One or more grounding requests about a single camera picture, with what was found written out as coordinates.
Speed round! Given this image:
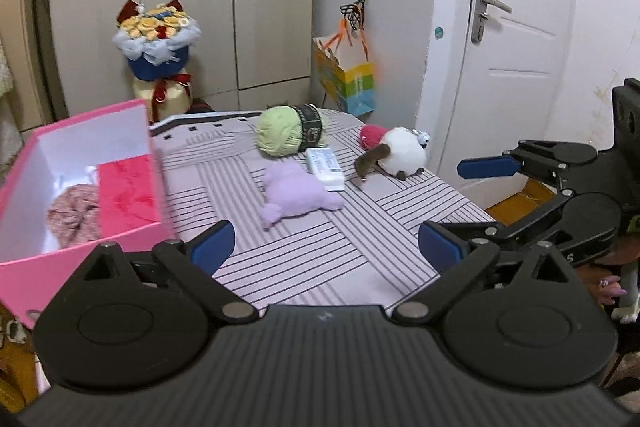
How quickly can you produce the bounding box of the pink cardboard box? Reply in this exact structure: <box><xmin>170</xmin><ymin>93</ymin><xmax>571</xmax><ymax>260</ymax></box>
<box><xmin>0</xmin><ymin>99</ymin><xmax>178</xmax><ymax>330</ymax></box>

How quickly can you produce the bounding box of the white tissue pack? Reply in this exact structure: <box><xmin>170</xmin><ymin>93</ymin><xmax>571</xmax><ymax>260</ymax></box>
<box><xmin>305</xmin><ymin>148</ymin><xmax>347</xmax><ymax>192</ymax></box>

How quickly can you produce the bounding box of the silver door handle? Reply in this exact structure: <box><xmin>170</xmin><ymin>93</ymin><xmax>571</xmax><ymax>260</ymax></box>
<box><xmin>471</xmin><ymin>0</ymin><xmax>513</xmax><ymax>44</ymax></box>

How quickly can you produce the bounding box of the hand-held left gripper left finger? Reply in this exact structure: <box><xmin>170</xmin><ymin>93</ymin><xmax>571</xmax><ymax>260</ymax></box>
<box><xmin>80</xmin><ymin>220</ymin><xmax>260</xmax><ymax>324</ymax></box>

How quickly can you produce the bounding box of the person's right hand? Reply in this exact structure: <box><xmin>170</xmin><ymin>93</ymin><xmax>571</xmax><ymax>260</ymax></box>
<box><xmin>597</xmin><ymin>276</ymin><xmax>628</xmax><ymax>305</ymax></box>

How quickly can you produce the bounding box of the flower bouquet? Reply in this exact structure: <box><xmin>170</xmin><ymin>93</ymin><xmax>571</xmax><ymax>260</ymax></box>
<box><xmin>112</xmin><ymin>0</ymin><xmax>202</xmax><ymax>118</ymax></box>

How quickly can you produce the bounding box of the white sheep plush toy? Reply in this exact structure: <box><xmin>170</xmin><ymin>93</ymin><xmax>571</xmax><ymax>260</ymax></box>
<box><xmin>353</xmin><ymin>124</ymin><xmax>432</xmax><ymax>182</ymax></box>

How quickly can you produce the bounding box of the purple plush toy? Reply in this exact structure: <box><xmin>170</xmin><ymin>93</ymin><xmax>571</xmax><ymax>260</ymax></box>
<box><xmin>258</xmin><ymin>161</ymin><xmax>345</xmax><ymax>232</ymax></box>

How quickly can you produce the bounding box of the grey wooden wardrobe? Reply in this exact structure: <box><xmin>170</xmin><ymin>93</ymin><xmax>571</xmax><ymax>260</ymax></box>
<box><xmin>35</xmin><ymin>0</ymin><xmax>321</xmax><ymax>132</ymax></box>

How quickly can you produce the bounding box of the green yarn ball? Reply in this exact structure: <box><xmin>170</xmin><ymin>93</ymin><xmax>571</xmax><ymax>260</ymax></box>
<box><xmin>256</xmin><ymin>103</ymin><xmax>328</xmax><ymax>158</ymax></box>

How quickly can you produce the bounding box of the pink red towel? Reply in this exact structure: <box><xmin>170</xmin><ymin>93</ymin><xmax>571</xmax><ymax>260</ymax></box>
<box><xmin>96</xmin><ymin>155</ymin><xmax>163</xmax><ymax>239</ymax></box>

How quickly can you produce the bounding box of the pink floral scrunchie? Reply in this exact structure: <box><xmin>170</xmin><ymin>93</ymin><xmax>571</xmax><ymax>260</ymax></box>
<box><xmin>46</xmin><ymin>184</ymin><xmax>103</xmax><ymax>250</ymax></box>

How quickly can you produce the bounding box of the colourful paper bag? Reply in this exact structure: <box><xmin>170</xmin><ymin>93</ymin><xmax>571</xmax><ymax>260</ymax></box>
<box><xmin>312</xmin><ymin>19</ymin><xmax>377</xmax><ymax>118</ymax></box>

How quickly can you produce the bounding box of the white door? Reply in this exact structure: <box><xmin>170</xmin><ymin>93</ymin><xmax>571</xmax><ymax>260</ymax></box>
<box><xmin>425</xmin><ymin>0</ymin><xmax>581</xmax><ymax>208</ymax></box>

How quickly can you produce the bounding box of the striped tablecloth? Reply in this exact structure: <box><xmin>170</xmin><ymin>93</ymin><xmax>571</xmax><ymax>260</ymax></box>
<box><xmin>147</xmin><ymin>109</ymin><xmax>496</xmax><ymax>308</ymax></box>

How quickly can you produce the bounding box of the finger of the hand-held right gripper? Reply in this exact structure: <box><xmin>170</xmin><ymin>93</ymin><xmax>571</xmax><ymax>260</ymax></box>
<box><xmin>456</xmin><ymin>138</ymin><xmax>576</xmax><ymax>198</ymax></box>
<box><xmin>435</xmin><ymin>189</ymin><xmax>576</xmax><ymax>253</ymax></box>

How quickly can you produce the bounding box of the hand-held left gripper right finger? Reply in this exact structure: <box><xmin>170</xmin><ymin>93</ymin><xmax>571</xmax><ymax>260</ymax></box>
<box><xmin>392</xmin><ymin>221</ymin><xmax>571</xmax><ymax>325</ymax></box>

